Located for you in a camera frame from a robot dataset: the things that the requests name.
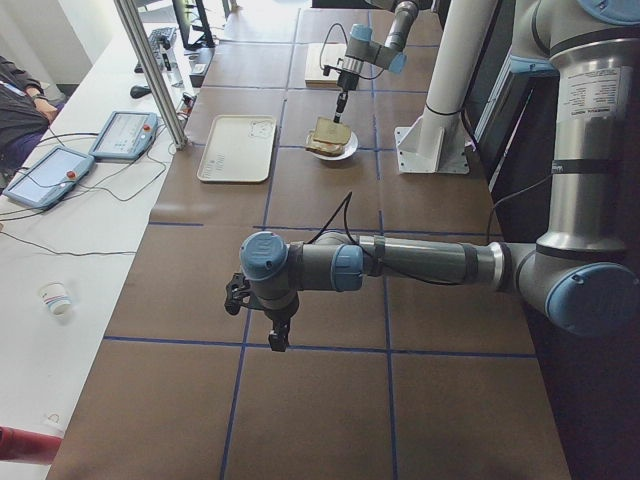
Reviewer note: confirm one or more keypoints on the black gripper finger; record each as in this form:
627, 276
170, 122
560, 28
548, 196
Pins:
285, 338
337, 113
274, 340
342, 102

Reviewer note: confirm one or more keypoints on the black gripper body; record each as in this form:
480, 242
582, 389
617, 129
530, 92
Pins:
280, 316
347, 81

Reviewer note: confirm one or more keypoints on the bread slice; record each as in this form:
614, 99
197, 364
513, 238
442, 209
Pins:
331, 145
328, 131

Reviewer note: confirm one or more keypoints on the white round plate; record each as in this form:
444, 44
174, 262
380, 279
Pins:
351, 148

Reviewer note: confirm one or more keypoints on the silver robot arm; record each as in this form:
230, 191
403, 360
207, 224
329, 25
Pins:
361, 48
573, 272

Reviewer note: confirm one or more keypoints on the wooden cutting board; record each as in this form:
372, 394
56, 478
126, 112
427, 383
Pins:
319, 54

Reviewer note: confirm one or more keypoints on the cream bear tray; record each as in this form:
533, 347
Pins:
238, 149

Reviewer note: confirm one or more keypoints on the black monitor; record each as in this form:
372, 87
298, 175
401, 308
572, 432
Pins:
193, 24

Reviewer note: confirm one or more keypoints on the black computer mouse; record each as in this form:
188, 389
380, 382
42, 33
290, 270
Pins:
139, 91

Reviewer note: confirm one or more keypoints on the far teach pendant tablet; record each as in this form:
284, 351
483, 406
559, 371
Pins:
125, 137

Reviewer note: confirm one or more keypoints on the teach pendant tablet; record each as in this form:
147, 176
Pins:
50, 179
125, 137

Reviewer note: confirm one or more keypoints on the paper cup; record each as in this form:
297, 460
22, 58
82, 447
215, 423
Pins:
55, 297

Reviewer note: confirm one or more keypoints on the near teach pendant tablet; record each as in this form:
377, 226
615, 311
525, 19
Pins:
50, 179

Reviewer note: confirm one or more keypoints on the red cylinder object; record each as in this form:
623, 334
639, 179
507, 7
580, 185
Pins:
28, 447

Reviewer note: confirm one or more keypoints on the seated person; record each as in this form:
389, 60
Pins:
26, 113

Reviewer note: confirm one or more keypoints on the aluminium frame post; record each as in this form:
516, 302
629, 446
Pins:
134, 28

